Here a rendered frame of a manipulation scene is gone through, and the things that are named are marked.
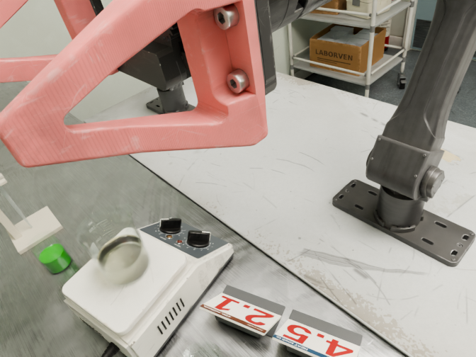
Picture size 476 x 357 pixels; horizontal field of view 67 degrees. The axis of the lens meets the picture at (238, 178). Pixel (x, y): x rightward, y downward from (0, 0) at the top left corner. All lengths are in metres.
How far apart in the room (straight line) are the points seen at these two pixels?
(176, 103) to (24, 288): 0.51
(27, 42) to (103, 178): 1.11
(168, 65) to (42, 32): 1.67
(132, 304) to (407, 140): 0.38
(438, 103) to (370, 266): 0.23
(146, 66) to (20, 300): 0.53
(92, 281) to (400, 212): 0.42
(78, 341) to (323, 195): 0.43
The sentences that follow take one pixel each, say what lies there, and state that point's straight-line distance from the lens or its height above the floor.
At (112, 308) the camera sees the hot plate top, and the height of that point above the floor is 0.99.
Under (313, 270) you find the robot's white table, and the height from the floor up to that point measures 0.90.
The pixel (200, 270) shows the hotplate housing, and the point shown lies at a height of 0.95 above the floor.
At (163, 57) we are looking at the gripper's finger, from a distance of 0.18.
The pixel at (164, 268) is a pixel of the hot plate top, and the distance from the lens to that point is 0.47.
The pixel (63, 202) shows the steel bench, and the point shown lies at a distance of 0.80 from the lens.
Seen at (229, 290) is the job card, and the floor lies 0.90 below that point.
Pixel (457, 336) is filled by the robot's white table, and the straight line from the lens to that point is 0.52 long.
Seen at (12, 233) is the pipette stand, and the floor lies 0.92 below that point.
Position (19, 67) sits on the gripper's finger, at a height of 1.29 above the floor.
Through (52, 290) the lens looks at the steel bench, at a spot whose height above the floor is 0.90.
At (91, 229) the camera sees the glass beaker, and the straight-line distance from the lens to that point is 0.47.
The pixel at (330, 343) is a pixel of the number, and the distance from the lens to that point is 0.47.
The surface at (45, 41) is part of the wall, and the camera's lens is 1.85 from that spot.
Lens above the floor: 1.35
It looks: 40 degrees down
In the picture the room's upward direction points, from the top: 12 degrees counter-clockwise
